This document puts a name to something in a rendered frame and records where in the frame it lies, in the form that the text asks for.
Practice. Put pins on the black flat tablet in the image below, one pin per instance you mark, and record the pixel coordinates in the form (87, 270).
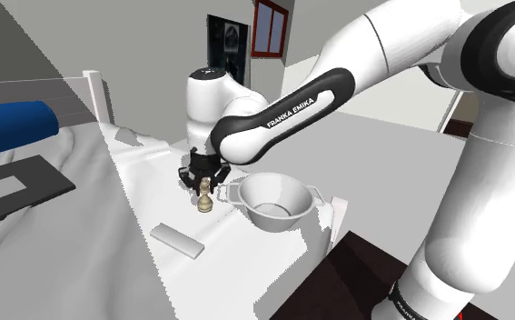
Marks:
(13, 188)

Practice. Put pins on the white flat remote control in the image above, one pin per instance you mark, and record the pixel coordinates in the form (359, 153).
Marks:
(177, 240)

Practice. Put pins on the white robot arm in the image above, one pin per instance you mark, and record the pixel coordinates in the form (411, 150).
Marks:
(483, 186)

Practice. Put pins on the white bed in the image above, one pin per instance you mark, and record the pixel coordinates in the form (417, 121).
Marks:
(84, 248)

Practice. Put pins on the dark wall picture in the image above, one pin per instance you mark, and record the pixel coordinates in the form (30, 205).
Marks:
(228, 46)

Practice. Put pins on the dark robot stand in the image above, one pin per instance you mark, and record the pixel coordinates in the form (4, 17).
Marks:
(341, 283)

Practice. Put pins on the red framed window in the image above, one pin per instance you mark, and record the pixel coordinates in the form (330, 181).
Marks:
(269, 28)

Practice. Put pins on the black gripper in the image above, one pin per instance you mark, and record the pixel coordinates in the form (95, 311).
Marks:
(203, 163)

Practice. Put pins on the blue pillow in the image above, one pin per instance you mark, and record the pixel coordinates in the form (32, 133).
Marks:
(11, 126)

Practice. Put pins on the beige chess pawn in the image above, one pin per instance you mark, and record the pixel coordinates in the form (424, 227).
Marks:
(205, 199)

